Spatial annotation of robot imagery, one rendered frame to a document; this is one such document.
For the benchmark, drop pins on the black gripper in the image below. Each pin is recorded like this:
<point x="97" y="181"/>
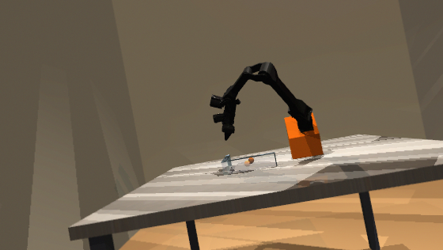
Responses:
<point x="227" y="126"/>

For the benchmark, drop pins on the clear l-shaped low wall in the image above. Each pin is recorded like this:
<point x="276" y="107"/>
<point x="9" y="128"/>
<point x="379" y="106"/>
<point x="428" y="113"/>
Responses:
<point x="248" y="164"/>

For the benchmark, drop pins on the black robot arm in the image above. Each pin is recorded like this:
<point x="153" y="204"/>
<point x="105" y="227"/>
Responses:
<point x="268" y="75"/>

